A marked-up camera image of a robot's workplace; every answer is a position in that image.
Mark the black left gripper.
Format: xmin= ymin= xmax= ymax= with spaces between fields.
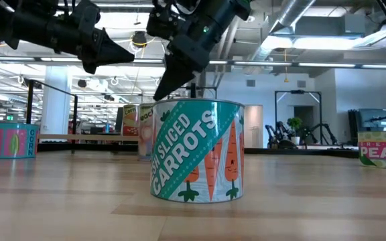
xmin=44 ymin=6 xmax=135 ymax=75

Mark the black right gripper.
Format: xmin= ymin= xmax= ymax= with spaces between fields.
xmin=153 ymin=32 xmax=211 ymax=101

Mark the tall peaches tin can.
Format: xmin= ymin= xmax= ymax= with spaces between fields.
xmin=138 ymin=102 xmax=155 ymax=161

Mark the sliced carrots can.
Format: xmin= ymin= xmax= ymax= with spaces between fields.
xmin=149 ymin=98 xmax=245 ymax=204

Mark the short corn can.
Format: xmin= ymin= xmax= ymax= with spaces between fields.
xmin=0 ymin=122 xmax=40 ymax=159

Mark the short green peas can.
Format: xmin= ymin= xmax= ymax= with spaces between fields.
xmin=357 ymin=131 xmax=386 ymax=170

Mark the black ceiling device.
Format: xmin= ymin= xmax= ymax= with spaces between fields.
xmin=131 ymin=30 xmax=148 ymax=48

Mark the white pillar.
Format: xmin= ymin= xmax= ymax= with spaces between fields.
xmin=41 ymin=65 xmax=72 ymax=135

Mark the potted plant white pot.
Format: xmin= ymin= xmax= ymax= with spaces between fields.
xmin=286 ymin=116 xmax=303 ymax=146

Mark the long ceiling light bar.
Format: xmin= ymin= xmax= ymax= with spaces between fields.
xmin=0 ymin=56 xmax=386 ymax=70

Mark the black panel stack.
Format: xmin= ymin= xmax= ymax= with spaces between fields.
xmin=348 ymin=109 xmax=361 ymax=141

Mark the black monitor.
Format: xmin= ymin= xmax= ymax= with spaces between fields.
xmin=358 ymin=108 xmax=386 ymax=133

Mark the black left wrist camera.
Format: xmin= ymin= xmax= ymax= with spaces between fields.
xmin=70 ymin=0 xmax=102 ymax=26

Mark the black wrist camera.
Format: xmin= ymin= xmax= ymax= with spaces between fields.
xmin=70 ymin=0 xmax=102 ymax=26
xmin=145 ymin=0 xmax=180 ymax=39

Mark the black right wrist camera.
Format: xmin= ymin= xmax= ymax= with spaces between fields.
xmin=145 ymin=0 xmax=180 ymax=39

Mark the wooden shelf with black frame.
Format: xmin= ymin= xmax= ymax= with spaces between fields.
xmin=25 ymin=78 xmax=199 ymax=155

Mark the black table edge rail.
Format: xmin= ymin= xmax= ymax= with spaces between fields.
xmin=0 ymin=142 xmax=360 ymax=159

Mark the silver ventilation duct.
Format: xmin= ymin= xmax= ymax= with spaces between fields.
xmin=251 ymin=0 xmax=317 ymax=63

